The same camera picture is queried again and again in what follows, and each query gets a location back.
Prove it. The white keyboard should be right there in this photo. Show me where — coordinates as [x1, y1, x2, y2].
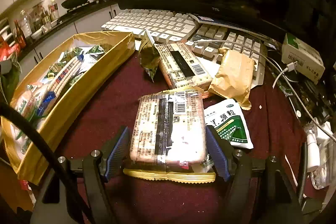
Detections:
[101, 9, 267, 88]

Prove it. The tan paper snack pouch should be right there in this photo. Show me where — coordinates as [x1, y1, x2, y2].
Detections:
[209, 48, 255, 110]

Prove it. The pink cracker pack barcode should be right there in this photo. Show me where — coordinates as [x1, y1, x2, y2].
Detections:
[129, 88, 207, 167]

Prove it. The dark green foil snack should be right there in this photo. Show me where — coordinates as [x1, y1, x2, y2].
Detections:
[138, 30, 161, 81]

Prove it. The white usb cable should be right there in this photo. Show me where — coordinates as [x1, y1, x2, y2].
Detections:
[192, 39, 336, 143]

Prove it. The green white granule sachet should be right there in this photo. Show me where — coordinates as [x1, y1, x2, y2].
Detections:
[204, 99, 253, 149]

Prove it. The gold cardboard box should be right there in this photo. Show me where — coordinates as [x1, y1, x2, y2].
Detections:
[1, 31, 135, 185]

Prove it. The maroon table cloth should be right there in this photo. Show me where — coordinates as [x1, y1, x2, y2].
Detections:
[57, 54, 306, 223]

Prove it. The white medicine box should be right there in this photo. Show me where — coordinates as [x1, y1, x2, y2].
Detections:
[281, 33, 325, 84]

